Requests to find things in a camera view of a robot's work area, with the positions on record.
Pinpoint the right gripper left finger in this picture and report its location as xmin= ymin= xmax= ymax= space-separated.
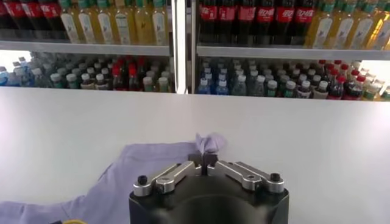
xmin=133 ymin=153 xmax=203 ymax=197

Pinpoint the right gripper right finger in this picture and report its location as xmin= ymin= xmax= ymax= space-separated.
xmin=204 ymin=153 xmax=286 ymax=193

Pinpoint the purple t-shirt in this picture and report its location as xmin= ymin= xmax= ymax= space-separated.
xmin=0 ymin=132 xmax=228 ymax=224

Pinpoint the blue water bottle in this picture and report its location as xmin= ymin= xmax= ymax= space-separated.
xmin=197 ymin=77 xmax=211 ymax=94
xmin=0 ymin=66 xmax=10 ymax=87
xmin=215 ymin=79 xmax=229 ymax=96

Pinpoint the dark drink bottle white cap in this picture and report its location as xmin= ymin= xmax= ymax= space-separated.
xmin=80 ymin=72 xmax=92 ymax=90
xmin=297 ymin=80 xmax=311 ymax=99
xmin=266 ymin=79 xmax=278 ymax=97
xmin=283 ymin=80 xmax=297 ymax=99
xmin=66 ymin=73 xmax=79 ymax=89
xmin=50 ymin=72 xmax=63 ymax=89
xmin=94 ymin=73 xmax=107 ymax=91
xmin=313 ymin=80 xmax=329 ymax=100

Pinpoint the green yellow drink bottle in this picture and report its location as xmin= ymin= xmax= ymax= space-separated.
xmin=142 ymin=75 xmax=155 ymax=93
xmin=157 ymin=76 xmax=170 ymax=93

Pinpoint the cola bottle red cap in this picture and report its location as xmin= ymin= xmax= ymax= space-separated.
xmin=256 ymin=0 xmax=277 ymax=46
xmin=346 ymin=75 xmax=366 ymax=101
xmin=328 ymin=75 xmax=347 ymax=100
xmin=21 ymin=0 xmax=42 ymax=40
xmin=2 ymin=0 xmax=24 ymax=40
xmin=198 ymin=0 xmax=219 ymax=46
xmin=112 ymin=65 xmax=122 ymax=91
xmin=236 ymin=0 xmax=257 ymax=46
xmin=127 ymin=63 xmax=140 ymax=91
xmin=275 ymin=0 xmax=296 ymax=46
xmin=39 ymin=0 xmax=62 ymax=41
xmin=218 ymin=0 xmax=238 ymax=46
xmin=294 ymin=0 xmax=315 ymax=47

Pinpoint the grey metal drinks shelf unit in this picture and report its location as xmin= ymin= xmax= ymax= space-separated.
xmin=185 ymin=0 xmax=390 ymax=103
xmin=0 ymin=0 xmax=183 ymax=94

